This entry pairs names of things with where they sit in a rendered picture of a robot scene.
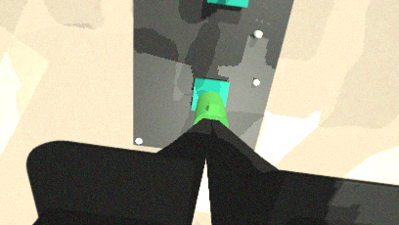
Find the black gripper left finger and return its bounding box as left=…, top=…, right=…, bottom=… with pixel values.
left=25, top=118, right=212, bottom=225

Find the grey circuit board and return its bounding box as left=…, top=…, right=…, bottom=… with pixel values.
left=133, top=0, right=294, bottom=150

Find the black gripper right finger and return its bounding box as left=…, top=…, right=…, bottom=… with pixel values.
left=206, top=119, right=399, bottom=225

